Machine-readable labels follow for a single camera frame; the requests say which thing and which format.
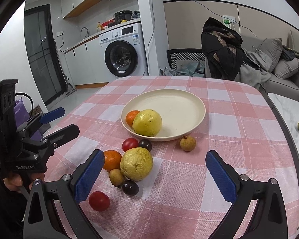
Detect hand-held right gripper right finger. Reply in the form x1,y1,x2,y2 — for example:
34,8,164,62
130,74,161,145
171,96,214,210
205,150,288,239

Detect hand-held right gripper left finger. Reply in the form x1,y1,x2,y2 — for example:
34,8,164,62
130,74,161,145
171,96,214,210
23,149,105,239

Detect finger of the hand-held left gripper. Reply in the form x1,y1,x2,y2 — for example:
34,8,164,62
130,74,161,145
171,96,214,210
21,124,80,163
16,107,66,134

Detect small brown round fruit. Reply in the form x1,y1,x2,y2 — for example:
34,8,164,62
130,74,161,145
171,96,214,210
109,168,126,187
180,135,196,152

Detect red cherry tomato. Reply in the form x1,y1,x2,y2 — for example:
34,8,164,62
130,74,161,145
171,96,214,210
122,138,139,153
88,191,110,212

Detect orange mandarin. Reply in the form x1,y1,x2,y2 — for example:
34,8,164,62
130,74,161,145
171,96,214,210
126,110,141,128
103,150,122,172

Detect wrinkled yellow guava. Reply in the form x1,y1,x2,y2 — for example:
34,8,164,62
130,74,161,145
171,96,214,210
120,147,154,182

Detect cream round plate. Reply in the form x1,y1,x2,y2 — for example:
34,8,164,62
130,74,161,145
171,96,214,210
120,89,206,141

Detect person's left forearm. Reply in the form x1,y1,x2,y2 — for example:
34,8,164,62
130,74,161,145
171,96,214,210
0,177,28,239

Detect person's left hand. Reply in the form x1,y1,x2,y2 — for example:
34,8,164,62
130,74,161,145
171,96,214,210
2,172,45,193

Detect purple plastic bag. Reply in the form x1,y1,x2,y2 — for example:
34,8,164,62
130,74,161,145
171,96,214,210
14,99,43,140

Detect floor mop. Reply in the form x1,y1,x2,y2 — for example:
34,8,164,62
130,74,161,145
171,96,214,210
61,73,76,97

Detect pink checked tablecloth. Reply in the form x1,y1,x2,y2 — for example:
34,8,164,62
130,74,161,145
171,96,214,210
43,75,299,239

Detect dark purple cherry tomato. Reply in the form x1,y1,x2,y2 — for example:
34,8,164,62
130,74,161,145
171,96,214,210
139,139,152,152
121,180,139,196

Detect black glass door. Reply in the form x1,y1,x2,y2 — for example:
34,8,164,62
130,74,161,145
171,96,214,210
24,4,65,106

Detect white kitchen counter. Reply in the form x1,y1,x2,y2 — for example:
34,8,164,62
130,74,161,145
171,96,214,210
63,17,142,86

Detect smooth yellow-green guava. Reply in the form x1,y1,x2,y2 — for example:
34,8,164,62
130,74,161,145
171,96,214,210
132,109,163,137

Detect white washing machine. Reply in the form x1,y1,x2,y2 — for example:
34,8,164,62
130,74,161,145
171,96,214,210
98,23,148,77

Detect marble side table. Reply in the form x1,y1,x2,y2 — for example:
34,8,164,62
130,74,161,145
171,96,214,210
267,93,299,172

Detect grey sofa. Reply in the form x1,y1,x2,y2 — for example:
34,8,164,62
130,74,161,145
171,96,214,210
247,30,299,102

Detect teal plastic bag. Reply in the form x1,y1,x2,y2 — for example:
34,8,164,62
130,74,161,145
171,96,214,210
176,60,206,76

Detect black rice cooker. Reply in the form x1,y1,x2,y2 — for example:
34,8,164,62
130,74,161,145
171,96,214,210
114,10,133,23

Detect black coat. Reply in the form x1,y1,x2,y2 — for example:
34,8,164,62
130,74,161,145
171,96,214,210
201,17,245,81

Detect black white patterned basket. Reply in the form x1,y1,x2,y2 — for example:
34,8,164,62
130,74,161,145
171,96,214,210
166,48,207,77

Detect flat grey pillow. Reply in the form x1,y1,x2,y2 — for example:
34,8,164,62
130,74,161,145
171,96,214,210
274,57,299,79

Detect large grey pillow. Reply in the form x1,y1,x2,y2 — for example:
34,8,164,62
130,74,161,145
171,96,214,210
257,38,283,72

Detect dark clothes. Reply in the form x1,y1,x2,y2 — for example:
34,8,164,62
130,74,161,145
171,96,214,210
281,45,299,60

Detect black cable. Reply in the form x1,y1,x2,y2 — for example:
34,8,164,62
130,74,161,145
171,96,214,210
14,93,34,112

